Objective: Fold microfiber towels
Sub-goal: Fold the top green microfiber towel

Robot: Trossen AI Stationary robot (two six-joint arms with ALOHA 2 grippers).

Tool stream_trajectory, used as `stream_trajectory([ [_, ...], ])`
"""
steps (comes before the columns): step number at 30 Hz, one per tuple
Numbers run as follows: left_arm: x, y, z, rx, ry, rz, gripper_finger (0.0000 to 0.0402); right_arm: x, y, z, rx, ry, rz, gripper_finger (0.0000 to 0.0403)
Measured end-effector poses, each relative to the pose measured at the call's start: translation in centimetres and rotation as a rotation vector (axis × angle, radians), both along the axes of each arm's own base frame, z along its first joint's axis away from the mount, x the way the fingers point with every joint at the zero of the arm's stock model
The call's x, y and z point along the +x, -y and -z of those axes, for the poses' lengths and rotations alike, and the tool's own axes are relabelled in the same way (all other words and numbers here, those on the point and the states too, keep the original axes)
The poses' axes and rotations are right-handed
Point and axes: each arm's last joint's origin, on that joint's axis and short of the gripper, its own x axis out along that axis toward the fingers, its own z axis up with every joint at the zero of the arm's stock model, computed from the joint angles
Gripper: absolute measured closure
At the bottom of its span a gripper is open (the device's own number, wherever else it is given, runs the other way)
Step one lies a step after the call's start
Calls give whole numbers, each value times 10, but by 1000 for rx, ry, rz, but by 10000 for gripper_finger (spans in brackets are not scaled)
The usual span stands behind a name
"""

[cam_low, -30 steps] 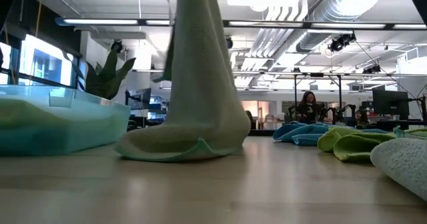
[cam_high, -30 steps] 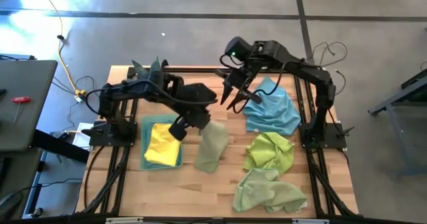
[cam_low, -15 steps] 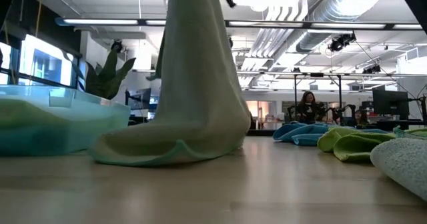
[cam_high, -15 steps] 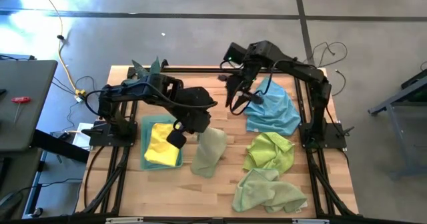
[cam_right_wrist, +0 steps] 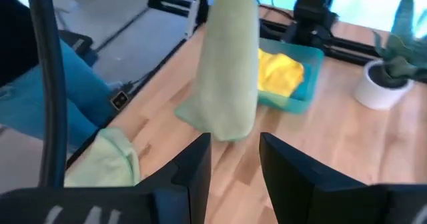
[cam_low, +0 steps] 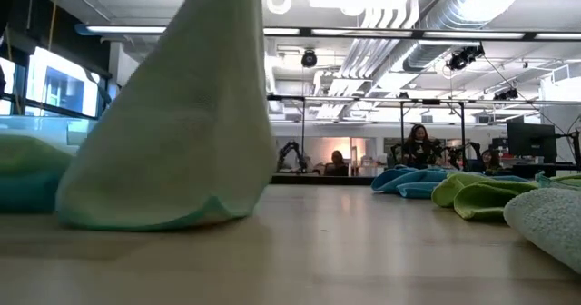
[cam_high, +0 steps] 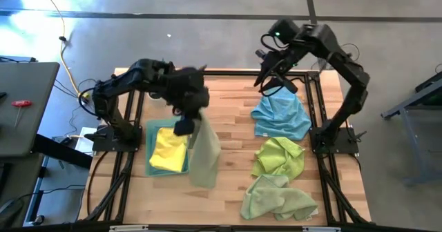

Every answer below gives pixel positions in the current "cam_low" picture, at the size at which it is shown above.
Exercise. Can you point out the pale green microfiber towel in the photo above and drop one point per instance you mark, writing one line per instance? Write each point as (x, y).
(181, 128)
(549, 223)

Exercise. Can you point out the teal microfiber towel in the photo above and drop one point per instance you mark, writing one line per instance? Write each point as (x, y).
(22, 196)

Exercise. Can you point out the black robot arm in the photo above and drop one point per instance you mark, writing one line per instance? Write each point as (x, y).
(290, 148)

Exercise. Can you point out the sky blue microfiber towel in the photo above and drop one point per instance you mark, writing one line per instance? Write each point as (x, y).
(408, 180)

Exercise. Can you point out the lime green microfiber towel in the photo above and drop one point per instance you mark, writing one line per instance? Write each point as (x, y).
(476, 200)

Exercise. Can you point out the person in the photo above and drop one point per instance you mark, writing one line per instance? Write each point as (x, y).
(490, 159)
(338, 160)
(420, 146)

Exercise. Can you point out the black ceiling spotlight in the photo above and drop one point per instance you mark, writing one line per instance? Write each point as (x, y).
(465, 57)
(506, 94)
(309, 59)

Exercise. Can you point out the long ceiling light bar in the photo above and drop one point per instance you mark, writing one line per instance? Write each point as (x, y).
(363, 32)

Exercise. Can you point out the large glass window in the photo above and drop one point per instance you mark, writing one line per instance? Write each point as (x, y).
(59, 87)

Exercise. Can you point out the black computer monitor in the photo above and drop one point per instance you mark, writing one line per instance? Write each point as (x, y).
(531, 139)

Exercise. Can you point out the black workstation frame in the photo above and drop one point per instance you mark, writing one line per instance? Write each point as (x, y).
(402, 128)
(302, 128)

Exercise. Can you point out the silver ventilation duct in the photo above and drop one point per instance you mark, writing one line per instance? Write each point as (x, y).
(454, 5)

